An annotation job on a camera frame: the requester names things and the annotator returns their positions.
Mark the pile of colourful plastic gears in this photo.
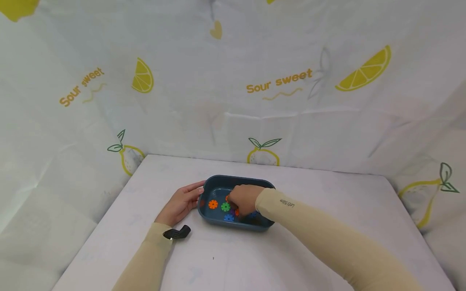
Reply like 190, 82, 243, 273
200, 194, 261, 223

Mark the person's right hand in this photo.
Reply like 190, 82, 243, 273
228, 184, 266, 217

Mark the person's right forearm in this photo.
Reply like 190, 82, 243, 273
254, 188, 427, 291

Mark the person's left hand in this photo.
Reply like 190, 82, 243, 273
154, 181, 207, 227

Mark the dark blue plastic tray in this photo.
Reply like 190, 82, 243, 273
197, 174, 277, 233

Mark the black wrist band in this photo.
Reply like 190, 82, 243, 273
162, 225, 192, 240

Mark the person's left forearm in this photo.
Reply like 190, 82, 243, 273
111, 222, 174, 291

